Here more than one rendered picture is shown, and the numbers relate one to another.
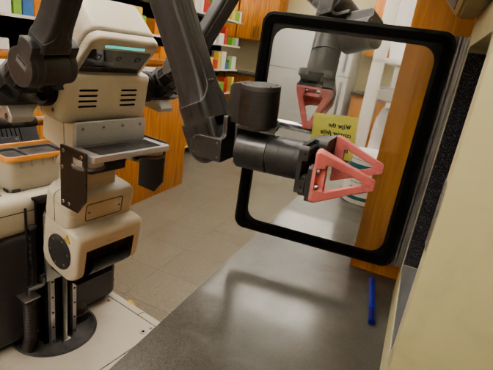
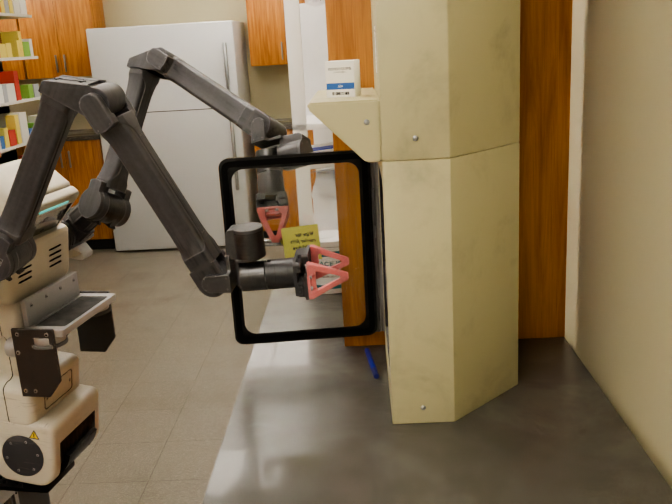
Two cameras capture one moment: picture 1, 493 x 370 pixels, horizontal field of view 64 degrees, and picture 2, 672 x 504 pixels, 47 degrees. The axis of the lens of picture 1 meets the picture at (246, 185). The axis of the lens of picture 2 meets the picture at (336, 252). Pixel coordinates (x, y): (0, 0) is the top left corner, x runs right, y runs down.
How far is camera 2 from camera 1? 0.89 m
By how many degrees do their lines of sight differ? 19
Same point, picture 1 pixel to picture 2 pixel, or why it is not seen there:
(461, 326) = (417, 338)
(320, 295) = (332, 374)
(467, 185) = (395, 262)
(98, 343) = not seen: outside the picture
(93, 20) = not seen: hidden behind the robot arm
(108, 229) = (72, 410)
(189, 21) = (176, 193)
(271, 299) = (296, 389)
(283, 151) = (278, 270)
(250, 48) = not seen: hidden behind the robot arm
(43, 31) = (15, 224)
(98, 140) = (44, 312)
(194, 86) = (193, 241)
